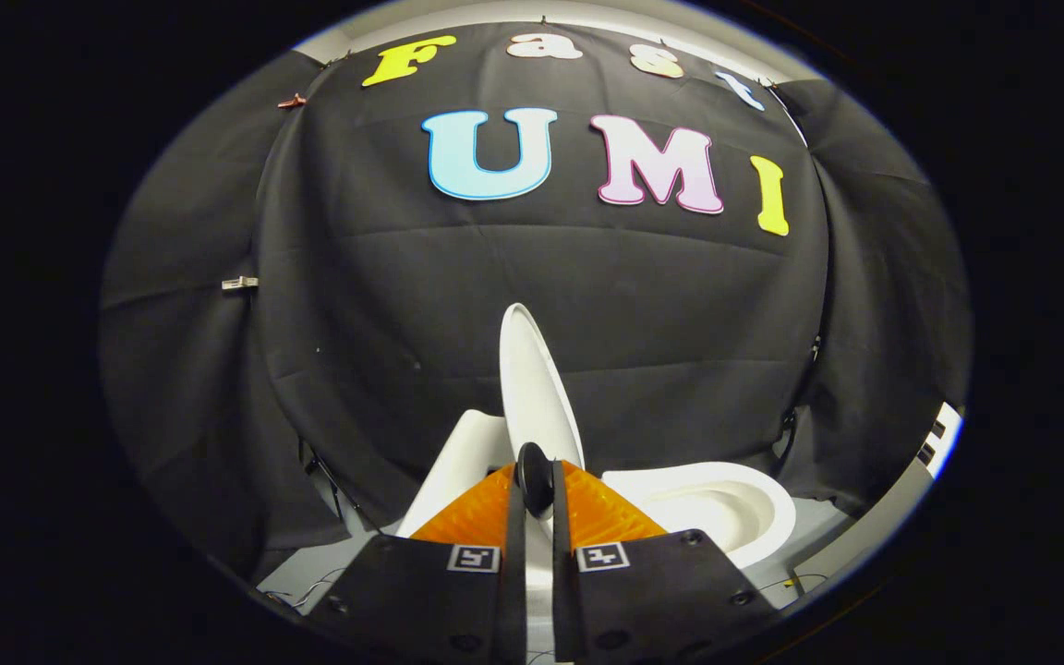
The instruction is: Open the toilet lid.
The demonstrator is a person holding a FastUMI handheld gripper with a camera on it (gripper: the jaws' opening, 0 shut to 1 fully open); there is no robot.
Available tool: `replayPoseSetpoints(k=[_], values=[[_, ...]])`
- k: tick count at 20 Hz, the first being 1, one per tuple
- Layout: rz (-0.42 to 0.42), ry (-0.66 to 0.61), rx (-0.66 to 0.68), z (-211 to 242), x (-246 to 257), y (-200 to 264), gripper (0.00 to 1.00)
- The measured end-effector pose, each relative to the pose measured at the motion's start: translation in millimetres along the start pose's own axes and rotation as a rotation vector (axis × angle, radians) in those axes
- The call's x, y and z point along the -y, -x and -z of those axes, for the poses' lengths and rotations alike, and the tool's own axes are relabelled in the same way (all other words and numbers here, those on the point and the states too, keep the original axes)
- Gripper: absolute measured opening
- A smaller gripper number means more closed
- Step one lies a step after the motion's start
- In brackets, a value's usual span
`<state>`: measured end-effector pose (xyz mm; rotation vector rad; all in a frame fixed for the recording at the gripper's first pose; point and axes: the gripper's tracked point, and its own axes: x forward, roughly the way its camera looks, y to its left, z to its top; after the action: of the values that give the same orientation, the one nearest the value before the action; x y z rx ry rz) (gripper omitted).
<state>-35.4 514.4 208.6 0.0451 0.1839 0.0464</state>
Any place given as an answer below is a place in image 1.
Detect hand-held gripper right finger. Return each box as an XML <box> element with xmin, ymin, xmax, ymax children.
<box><xmin>550</xmin><ymin>460</ymin><xmax>782</xmax><ymax>665</ymax></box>

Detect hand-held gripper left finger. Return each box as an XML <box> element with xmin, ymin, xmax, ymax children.
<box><xmin>306</xmin><ymin>462</ymin><xmax>528</xmax><ymax>665</ymax></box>

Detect black round lid handle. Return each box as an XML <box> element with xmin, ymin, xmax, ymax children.
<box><xmin>515</xmin><ymin>442</ymin><xmax>555</xmax><ymax>518</ymax></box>

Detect white toilet lid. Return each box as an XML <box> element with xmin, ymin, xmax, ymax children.
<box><xmin>499</xmin><ymin>303</ymin><xmax>586</xmax><ymax>474</ymax></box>

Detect white toilet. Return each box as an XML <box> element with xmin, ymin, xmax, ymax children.
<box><xmin>395</xmin><ymin>409</ymin><xmax>799</xmax><ymax>592</ymax></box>

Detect black backdrop cloth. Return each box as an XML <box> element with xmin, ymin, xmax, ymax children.
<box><xmin>98</xmin><ymin>20</ymin><xmax>973</xmax><ymax>585</ymax></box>

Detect grey frame post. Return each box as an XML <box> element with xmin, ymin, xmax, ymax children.
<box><xmin>791</xmin><ymin>455</ymin><xmax>937</xmax><ymax>594</ymax></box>

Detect black bracket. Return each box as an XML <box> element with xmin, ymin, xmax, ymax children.
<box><xmin>916</xmin><ymin>414</ymin><xmax>950</xmax><ymax>466</ymax></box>

